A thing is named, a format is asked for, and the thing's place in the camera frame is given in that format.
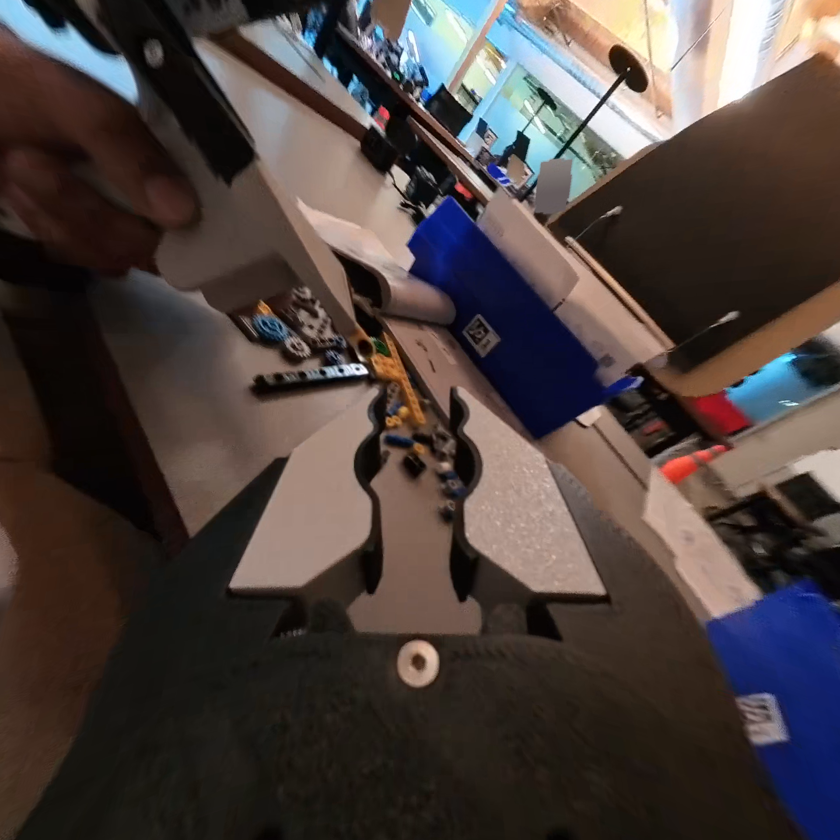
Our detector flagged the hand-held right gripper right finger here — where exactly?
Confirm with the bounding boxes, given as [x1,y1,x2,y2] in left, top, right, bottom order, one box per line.
[448,386,609,602]

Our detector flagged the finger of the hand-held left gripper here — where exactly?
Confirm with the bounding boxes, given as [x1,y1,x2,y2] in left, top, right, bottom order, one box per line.
[156,161,362,345]

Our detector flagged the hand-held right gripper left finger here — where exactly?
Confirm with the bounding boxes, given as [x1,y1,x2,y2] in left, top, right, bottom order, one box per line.
[227,386,391,601]

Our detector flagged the scatter of small lego pins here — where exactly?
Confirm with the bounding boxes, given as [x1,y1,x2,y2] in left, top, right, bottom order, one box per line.
[382,394,470,522]

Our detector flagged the black long lego beam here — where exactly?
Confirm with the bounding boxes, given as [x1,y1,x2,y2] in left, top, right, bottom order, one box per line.
[252,363,370,396]

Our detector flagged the yellow long lego beam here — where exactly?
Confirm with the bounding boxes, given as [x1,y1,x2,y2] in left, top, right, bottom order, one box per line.
[367,331,431,431]

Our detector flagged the lego instruction booklet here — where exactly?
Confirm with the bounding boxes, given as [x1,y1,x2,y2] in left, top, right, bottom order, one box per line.
[295,197,473,421]

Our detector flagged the person's left hand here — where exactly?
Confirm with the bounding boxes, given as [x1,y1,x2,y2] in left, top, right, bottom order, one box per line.
[0,36,199,278]

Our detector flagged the small black box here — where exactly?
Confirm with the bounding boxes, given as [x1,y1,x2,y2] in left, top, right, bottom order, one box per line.
[361,125,399,173]

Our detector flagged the orange traffic cone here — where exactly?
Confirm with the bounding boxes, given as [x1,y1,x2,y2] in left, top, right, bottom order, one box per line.
[659,445,731,485]

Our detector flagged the red box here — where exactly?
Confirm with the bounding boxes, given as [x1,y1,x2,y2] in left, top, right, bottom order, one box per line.
[682,390,749,435]

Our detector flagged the blue storage bin with tag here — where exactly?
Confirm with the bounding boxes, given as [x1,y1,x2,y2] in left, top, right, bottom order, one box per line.
[407,196,641,439]

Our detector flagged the white rectangular box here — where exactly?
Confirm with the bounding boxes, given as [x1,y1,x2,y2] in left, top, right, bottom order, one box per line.
[478,190,580,309]

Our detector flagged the large cardboard box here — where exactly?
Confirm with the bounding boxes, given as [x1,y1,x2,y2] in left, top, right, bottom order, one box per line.
[548,52,840,398]

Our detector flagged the black disc lamp on pole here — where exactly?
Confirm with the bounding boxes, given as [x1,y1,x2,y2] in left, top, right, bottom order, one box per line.
[564,42,651,165]

